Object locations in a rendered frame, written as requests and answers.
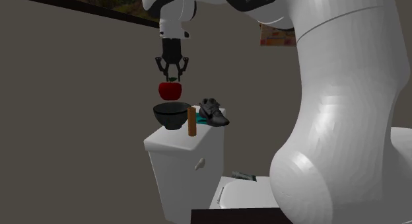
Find red apple with green leaf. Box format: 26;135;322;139
158;77;183;101

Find black bowl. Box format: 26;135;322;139
153;102;191;131

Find grey tube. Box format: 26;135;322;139
231;170;258;182

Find brown cylinder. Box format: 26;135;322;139
187;106;197;137

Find dark framed window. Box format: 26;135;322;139
0;0;160;29

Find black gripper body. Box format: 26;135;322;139
161;38;184;66

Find colourful wall picture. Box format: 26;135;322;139
259;23;297;48

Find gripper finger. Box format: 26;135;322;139
176;56;189;83
154;56;170;83

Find dark grey sneaker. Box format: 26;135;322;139
198;98;230;128

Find teal cloth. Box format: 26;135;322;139
195;111;209;126

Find white toilet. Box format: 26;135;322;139
143;105;281;224

